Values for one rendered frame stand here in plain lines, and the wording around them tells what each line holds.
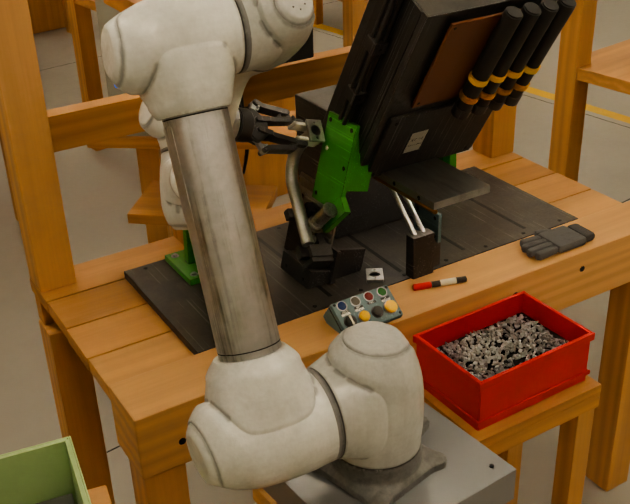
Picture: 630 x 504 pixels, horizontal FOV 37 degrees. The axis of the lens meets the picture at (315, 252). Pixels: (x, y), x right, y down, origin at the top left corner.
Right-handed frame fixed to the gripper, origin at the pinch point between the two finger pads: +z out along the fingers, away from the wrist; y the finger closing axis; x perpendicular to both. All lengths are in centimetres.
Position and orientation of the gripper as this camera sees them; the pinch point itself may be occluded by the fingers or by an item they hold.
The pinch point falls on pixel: (304, 134)
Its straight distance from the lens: 221.2
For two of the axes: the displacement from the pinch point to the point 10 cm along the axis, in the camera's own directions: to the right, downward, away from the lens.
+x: -6.0, 3.5, 7.2
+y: -2.0, -9.4, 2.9
